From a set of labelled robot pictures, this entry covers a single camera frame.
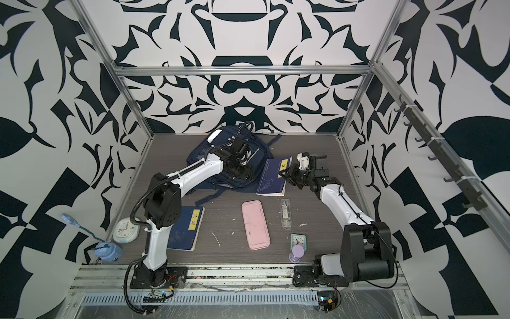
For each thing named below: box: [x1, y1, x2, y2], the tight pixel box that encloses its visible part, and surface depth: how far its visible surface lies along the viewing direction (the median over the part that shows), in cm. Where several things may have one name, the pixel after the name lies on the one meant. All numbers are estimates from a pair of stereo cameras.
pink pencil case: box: [241, 199, 271, 252], surface depth 87 cm
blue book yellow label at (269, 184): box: [255, 156, 293, 197], surface depth 87 cm
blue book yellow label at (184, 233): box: [166, 206, 206, 252], surface depth 85 cm
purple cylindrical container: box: [288, 244, 305, 264], surface depth 73 cm
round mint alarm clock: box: [112, 217, 141, 244], surface depth 84 cm
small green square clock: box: [290, 233, 307, 253], surface depth 83 cm
